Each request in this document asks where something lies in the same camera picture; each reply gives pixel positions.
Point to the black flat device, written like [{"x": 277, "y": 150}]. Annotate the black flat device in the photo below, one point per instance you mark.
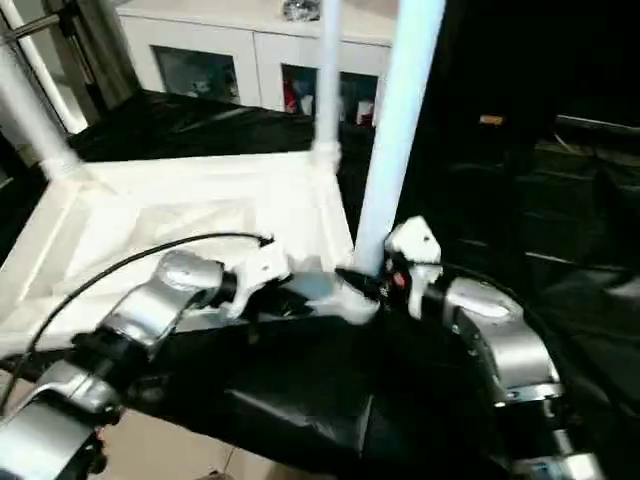
[{"x": 600, "y": 128}]

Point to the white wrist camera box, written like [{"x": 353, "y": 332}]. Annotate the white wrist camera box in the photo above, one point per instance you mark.
[
  {"x": 415, "y": 250},
  {"x": 258, "y": 270}
]

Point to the black work mat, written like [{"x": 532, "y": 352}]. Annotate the black work mat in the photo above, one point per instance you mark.
[{"x": 330, "y": 390}]

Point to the grey metal rack frame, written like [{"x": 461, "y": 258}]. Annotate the grey metal rack frame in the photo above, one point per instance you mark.
[{"x": 50, "y": 50}]

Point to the white plastic table leg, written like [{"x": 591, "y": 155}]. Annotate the white plastic table leg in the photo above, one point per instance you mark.
[
  {"x": 400, "y": 120},
  {"x": 35, "y": 110},
  {"x": 328, "y": 80}
]

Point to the white glass-door cabinet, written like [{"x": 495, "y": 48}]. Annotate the white glass-door cabinet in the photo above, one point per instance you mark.
[{"x": 230, "y": 45}]

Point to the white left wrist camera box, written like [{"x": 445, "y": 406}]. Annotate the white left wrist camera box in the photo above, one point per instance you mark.
[{"x": 258, "y": 270}]

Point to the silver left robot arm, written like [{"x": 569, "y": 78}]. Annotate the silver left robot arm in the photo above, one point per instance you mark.
[{"x": 140, "y": 320}]

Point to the small yellow label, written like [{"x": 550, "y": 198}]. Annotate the small yellow label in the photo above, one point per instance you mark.
[{"x": 491, "y": 120}]

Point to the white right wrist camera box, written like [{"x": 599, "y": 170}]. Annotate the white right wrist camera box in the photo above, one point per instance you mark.
[{"x": 415, "y": 250}]

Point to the grey crumpled bundle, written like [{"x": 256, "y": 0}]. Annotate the grey crumpled bundle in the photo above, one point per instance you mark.
[{"x": 301, "y": 9}]

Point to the white plastic table top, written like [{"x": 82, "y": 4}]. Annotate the white plastic table top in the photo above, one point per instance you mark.
[{"x": 170, "y": 210}]

